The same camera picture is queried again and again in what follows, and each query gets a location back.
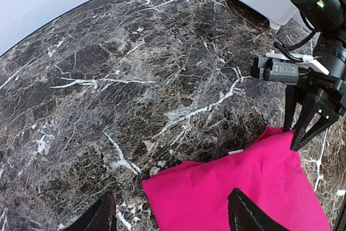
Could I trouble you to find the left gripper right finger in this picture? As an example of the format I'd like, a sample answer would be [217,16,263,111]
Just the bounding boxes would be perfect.
[228,188,288,231]

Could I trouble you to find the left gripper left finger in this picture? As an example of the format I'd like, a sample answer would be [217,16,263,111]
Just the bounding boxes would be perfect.
[63,192,117,231]

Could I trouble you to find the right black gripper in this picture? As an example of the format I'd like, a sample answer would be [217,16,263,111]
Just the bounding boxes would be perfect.
[250,36,345,151]

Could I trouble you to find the red t-shirt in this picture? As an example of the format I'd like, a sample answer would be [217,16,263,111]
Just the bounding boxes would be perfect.
[142,127,330,230]

